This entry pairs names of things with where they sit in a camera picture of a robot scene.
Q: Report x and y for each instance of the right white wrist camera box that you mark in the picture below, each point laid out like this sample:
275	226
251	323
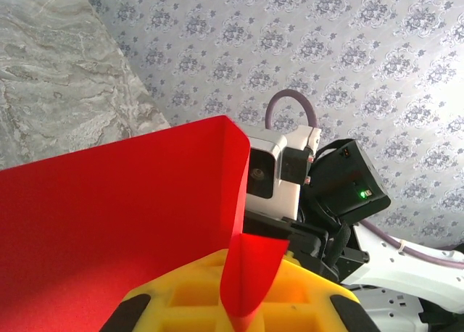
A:
286	201

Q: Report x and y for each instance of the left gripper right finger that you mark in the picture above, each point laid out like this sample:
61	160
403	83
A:
308	303

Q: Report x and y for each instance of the red paper sheet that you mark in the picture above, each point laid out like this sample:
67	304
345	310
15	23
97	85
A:
108	219

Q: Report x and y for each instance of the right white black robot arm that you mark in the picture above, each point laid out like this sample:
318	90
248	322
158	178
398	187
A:
380	274

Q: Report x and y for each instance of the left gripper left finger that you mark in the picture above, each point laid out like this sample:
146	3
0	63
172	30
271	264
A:
181	285

